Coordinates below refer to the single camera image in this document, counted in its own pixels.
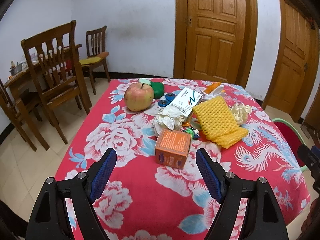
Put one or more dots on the green toy pepper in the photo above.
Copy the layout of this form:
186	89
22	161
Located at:
158	87

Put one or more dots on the wooden chair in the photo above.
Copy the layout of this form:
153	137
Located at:
53	62
32	101

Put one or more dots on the red yellow apple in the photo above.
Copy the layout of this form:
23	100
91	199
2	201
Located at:
138	97

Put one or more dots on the metal pot on table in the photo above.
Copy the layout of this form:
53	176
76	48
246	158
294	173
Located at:
16	68

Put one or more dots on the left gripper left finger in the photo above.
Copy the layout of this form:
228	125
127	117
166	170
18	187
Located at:
49	217

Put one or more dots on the yellow foam fruit net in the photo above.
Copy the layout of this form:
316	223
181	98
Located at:
217	122

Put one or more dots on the white tissue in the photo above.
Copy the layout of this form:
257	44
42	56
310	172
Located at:
168	118

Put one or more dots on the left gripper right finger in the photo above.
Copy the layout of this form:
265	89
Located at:
263	218

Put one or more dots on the red floral tablecloth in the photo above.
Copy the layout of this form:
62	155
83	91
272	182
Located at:
145	200

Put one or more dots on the right wooden door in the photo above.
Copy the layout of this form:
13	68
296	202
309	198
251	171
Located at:
297	60

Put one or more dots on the leftmost wooden chair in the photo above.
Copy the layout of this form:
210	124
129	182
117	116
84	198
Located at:
32	101

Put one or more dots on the orange cardboard box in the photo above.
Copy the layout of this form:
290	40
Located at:
172	148

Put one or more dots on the wooden dining table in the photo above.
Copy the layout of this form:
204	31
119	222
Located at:
22	78

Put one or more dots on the near wooden chair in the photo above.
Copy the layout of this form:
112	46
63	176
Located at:
53	62

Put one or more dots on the cream wrapper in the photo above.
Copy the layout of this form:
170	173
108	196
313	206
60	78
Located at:
241	112

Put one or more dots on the white medicine box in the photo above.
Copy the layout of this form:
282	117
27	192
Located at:
185	101

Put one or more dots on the far chair yellow cushion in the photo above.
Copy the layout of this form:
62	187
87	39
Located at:
96	54

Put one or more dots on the red bin green rim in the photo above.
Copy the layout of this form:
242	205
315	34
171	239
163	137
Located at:
293	138

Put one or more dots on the wooden door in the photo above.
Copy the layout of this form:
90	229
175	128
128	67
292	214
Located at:
215	40
297	60

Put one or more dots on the left wooden door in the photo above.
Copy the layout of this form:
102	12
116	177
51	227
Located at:
215	40

